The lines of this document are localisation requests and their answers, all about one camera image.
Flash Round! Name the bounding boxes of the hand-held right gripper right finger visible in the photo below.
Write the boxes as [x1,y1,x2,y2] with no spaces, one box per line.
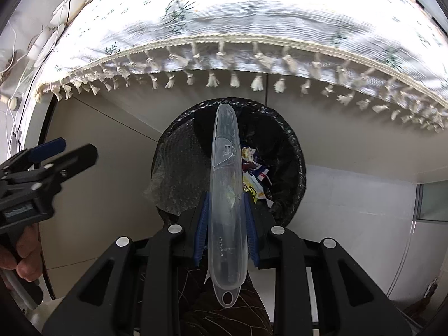
[243,194,412,336]

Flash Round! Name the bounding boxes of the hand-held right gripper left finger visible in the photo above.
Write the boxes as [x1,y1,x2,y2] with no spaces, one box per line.
[42,191,211,336]

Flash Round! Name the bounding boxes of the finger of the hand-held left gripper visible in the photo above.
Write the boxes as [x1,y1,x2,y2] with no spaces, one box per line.
[44,143,98,186]
[30,138,66,162]

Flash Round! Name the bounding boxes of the yellow snack wrapper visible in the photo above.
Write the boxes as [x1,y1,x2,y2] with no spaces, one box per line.
[242,173,268,204]

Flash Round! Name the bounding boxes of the clear plastic toothbrush case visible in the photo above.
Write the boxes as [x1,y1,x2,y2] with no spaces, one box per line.
[207,103,245,309]

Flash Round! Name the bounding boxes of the clear bubble wrap sheet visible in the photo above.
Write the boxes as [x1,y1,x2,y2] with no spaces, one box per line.
[144,126,211,218]

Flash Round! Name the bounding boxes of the dark blue cookie wrapper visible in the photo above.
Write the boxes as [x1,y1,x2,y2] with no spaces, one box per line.
[241,147,261,169]

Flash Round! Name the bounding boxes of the black-lined waste bin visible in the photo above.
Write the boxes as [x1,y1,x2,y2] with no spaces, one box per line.
[151,97,308,228]

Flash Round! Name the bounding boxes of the person's left hand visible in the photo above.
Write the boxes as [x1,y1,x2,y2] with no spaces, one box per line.
[0,222,44,282]

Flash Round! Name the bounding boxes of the dark patterned trousers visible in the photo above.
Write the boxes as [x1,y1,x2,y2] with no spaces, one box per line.
[175,266,274,336]

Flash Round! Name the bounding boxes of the white floral tablecloth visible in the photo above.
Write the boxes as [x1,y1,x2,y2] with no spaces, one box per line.
[35,0,448,134]

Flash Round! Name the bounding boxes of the white hose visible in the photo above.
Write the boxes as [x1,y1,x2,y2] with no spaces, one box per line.
[0,269,40,310]

